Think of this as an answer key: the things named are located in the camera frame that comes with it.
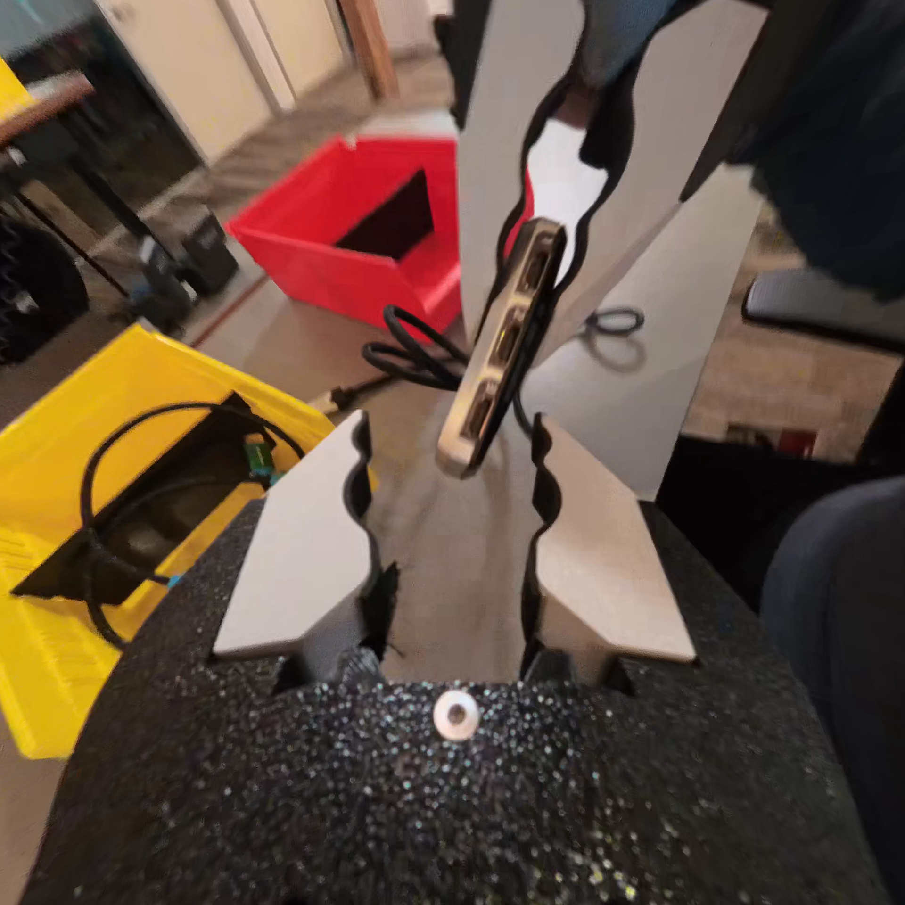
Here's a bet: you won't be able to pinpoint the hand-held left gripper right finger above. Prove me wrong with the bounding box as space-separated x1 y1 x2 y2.
523 412 699 685

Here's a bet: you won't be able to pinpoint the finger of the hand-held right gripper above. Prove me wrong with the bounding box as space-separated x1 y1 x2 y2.
456 0 588 339
534 0 772 372

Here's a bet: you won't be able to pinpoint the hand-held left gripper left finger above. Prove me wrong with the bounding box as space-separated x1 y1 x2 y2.
211 409 383 685

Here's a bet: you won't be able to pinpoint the red plastic bin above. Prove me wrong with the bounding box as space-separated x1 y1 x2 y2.
226 134 535 344

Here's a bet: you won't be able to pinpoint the black hdmi switch cable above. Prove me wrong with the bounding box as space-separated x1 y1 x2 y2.
311 304 646 439

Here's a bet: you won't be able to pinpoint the yellow plastic bin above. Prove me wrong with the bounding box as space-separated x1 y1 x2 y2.
0 324 379 761

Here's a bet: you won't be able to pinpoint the black divider of red bin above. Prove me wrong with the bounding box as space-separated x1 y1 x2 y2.
334 168 434 261

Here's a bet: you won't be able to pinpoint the black divider of yellow bin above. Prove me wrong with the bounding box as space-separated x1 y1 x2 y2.
10 392 284 609

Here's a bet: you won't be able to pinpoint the person's torso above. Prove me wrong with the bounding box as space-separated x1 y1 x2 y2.
735 0 905 298

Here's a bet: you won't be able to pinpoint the person's leg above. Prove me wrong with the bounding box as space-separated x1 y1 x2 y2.
764 477 905 905

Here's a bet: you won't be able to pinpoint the black battery charger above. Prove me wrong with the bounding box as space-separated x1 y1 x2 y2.
134 237 195 333
180 212 241 298

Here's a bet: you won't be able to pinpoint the black office chair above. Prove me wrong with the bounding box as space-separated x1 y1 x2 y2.
0 212 89 365

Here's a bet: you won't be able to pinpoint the wooden topped work table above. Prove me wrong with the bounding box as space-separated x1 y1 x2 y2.
0 71 96 146

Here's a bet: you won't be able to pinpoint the braided hdmi cable green plugs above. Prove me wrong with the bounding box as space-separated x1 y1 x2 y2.
240 438 280 489
81 402 306 648

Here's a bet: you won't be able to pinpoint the wooden post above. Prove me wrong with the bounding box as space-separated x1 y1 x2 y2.
339 0 400 100

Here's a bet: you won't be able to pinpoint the white wall cabinet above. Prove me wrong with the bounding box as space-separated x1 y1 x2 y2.
95 0 354 164

